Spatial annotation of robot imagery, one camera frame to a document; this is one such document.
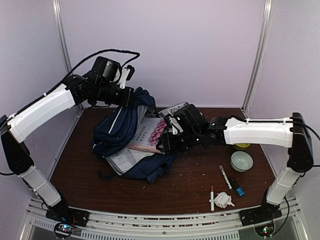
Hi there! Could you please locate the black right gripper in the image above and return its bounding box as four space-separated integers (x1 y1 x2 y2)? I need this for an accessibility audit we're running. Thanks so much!
156 128 202 154

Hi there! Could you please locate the black white illustrated book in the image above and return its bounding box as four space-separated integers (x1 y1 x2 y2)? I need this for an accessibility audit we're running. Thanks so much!
158 101 189 118

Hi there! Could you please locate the navy blue student backpack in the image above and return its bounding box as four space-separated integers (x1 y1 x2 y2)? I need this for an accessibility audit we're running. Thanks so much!
91 87 177 184

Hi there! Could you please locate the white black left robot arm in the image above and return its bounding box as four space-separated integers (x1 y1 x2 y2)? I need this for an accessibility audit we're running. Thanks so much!
0 49 140 222

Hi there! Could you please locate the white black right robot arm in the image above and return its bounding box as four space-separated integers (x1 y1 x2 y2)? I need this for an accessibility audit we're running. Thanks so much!
156 103 314 221

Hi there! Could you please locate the grey marker pen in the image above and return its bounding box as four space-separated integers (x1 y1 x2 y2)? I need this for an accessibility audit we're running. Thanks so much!
219 165 233 191

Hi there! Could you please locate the white red-capped pen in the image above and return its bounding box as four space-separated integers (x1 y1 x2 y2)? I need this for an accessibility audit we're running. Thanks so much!
209 185 215 213

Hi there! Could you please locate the yellow green bowl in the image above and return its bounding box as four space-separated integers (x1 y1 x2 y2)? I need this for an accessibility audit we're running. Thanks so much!
233 143 251 151

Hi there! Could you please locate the pale blue ceramic bowl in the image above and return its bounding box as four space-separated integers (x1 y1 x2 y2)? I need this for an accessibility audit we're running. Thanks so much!
230 151 254 173

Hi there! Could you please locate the black blue marker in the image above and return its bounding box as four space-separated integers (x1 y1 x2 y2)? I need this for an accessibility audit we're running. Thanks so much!
229 176 245 197

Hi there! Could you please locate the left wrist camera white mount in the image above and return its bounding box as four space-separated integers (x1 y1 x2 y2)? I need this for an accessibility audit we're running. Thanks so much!
118 65 135 89

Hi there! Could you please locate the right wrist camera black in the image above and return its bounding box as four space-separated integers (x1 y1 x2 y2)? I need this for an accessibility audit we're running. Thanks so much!
164 114 184 135

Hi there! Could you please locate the aluminium front rail frame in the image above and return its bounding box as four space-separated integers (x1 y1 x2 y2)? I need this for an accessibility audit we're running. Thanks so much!
18 197 311 240

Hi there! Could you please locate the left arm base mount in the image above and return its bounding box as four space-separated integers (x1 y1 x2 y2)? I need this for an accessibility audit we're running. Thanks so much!
42 197 90 240

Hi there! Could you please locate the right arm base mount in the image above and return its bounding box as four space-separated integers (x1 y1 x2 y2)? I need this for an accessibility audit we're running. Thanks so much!
239 196 290 239

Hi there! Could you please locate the right aluminium corner post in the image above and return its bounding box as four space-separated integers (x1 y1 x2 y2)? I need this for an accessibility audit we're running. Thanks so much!
242 0 274 116

